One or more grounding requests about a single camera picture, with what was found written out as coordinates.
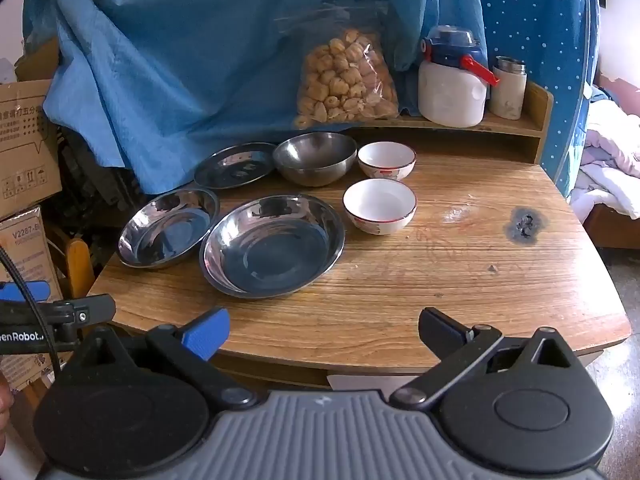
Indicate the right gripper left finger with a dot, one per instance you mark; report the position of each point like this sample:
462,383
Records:
186,352

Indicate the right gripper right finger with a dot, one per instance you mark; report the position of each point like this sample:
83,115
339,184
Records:
459,348

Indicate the small steel plate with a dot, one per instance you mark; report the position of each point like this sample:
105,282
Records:
168,228

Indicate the large steel plate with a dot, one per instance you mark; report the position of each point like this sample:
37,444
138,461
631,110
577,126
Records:
272,246

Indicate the white red-rimmed bowl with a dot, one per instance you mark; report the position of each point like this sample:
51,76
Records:
386,160
380,206

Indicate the dark steel plate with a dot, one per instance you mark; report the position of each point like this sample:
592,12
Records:
235,166

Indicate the deep steel bowl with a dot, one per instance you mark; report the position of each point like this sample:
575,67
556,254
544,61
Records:
315,159

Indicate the person's left hand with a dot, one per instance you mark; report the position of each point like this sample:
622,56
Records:
6,403

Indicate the yellow wooden chair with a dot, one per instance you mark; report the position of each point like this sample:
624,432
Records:
72,261

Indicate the lower cardboard box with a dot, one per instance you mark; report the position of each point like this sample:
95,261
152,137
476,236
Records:
24,239

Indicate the cardboard box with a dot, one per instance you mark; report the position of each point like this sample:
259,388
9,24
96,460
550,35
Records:
24,239
28,147

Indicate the upper cardboard box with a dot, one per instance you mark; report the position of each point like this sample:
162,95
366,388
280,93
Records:
28,147

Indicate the bed with pink bedding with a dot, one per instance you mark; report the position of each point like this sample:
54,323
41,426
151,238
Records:
605,197

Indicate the wooden desk shelf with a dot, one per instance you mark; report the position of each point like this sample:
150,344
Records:
521,140

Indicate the white steel thermos cup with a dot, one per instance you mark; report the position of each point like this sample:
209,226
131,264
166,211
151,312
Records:
507,97

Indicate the white jug blue lid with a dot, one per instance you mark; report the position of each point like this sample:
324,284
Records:
453,80

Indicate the blue cloth cover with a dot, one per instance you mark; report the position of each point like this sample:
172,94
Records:
155,86

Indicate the bag of biscuits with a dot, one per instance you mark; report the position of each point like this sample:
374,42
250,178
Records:
344,78

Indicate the blue dotted curtain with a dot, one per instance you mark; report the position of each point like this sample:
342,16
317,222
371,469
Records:
558,42

